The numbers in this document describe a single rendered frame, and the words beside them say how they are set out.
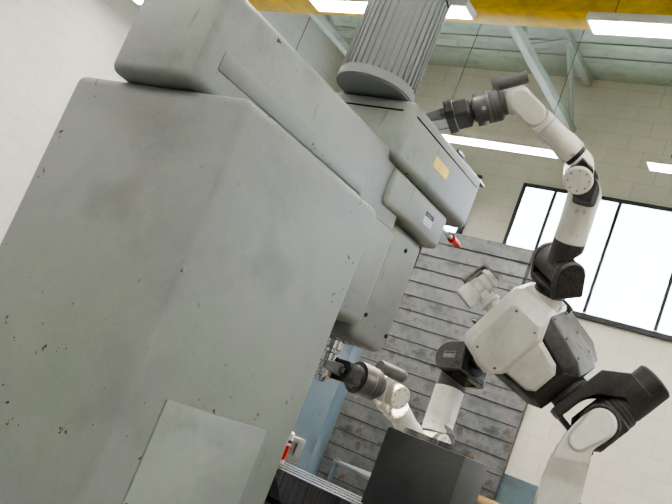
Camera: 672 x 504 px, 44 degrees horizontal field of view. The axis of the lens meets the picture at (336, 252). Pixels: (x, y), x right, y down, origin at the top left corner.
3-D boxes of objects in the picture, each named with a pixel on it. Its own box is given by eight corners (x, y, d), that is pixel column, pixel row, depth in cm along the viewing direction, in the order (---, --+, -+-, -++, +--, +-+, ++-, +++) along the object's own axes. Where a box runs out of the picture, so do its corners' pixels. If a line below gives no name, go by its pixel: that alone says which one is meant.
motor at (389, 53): (358, 108, 220) (401, 4, 226) (423, 117, 209) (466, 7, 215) (321, 69, 204) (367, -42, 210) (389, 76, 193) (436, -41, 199)
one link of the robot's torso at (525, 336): (550, 410, 259) (477, 321, 271) (632, 344, 243) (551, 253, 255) (513, 435, 235) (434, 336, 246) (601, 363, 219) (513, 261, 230)
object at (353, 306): (284, 304, 216) (321, 213, 221) (360, 328, 202) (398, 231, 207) (242, 280, 201) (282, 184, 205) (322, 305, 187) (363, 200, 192)
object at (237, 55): (318, 228, 219) (346, 160, 223) (390, 245, 207) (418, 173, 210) (105, 69, 155) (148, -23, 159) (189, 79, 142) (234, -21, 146)
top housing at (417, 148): (388, 215, 249) (407, 166, 252) (465, 231, 234) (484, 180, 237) (308, 143, 211) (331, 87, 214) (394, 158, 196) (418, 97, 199)
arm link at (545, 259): (572, 230, 238) (558, 273, 244) (544, 228, 236) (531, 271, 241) (592, 247, 228) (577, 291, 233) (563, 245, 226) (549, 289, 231)
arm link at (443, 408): (416, 461, 250) (439, 393, 259) (452, 470, 242) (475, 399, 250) (396, 448, 243) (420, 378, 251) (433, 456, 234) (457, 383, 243)
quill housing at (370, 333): (322, 336, 230) (363, 231, 235) (384, 357, 218) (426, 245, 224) (286, 316, 214) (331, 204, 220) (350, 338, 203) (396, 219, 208)
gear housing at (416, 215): (363, 234, 239) (376, 202, 241) (437, 251, 225) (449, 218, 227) (304, 186, 212) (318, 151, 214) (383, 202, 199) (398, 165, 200)
